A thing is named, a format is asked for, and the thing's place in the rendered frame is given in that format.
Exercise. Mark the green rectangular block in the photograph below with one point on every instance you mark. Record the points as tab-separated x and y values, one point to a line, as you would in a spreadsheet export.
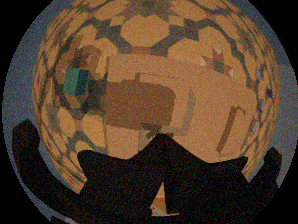
75	81

